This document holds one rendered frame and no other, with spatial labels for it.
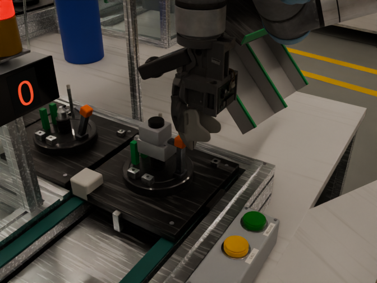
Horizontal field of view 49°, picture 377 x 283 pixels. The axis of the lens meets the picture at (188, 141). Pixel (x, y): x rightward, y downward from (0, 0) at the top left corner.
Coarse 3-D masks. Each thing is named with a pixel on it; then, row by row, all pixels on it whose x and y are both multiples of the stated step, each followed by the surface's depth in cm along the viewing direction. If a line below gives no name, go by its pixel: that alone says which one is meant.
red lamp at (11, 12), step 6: (0, 0) 54; (6, 0) 54; (0, 6) 54; (6, 6) 55; (12, 6) 56; (0, 12) 54; (6, 12) 55; (12, 12) 56; (0, 18) 55; (6, 18) 55
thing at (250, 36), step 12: (228, 0) 92; (240, 0) 94; (228, 12) 89; (240, 12) 90; (252, 12) 92; (228, 24) 83; (240, 24) 87; (252, 24) 89; (240, 36) 82; (252, 36) 83
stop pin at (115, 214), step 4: (116, 212) 74; (120, 212) 74; (112, 216) 74; (116, 216) 74; (120, 216) 74; (116, 220) 74; (120, 220) 74; (116, 224) 75; (120, 224) 75; (116, 228) 75; (120, 228) 75
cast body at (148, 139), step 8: (152, 120) 76; (160, 120) 76; (144, 128) 76; (152, 128) 76; (160, 128) 76; (168, 128) 77; (136, 136) 81; (144, 136) 77; (152, 136) 75; (160, 136) 75; (168, 136) 78; (144, 144) 78; (152, 144) 77; (160, 144) 76; (168, 144) 77; (144, 152) 79; (152, 152) 77; (160, 152) 76; (168, 152) 77; (160, 160) 77
